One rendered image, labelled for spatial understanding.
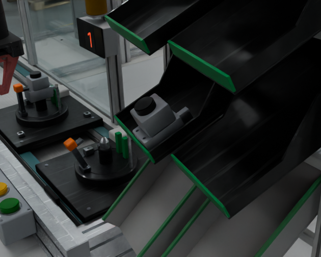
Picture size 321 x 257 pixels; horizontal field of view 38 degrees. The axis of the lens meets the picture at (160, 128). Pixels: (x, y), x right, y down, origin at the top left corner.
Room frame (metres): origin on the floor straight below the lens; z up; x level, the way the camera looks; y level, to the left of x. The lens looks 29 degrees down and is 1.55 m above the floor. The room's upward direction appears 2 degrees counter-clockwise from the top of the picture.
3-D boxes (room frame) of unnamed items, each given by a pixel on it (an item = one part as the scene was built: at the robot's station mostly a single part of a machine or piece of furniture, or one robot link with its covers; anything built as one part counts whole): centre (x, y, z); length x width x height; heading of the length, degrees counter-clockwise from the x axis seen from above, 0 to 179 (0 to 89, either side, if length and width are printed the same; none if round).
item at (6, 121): (1.15, 0.32, 0.96); 0.24 x 0.24 x 0.02; 35
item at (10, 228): (0.82, 0.35, 0.93); 0.21 x 0.07 x 0.06; 35
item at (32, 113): (1.15, 0.32, 0.98); 0.14 x 0.14 x 0.02
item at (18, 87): (1.13, 0.36, 1.04); 0.04 x 0.02 x 0.08; 125
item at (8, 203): (0.76, 0.31, 0.96); 0.04 x 0.04 x 0.02
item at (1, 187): (0.82, 0.35, 0.96); 0.04 x 0.04 x 0.02
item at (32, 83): (1.16, 0.31, 1.06); 0.08 x 0.04 x 0.07; 124
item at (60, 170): (0.88, 0.12, 1.01); 0.24 x 0.24 x 0.13; 35
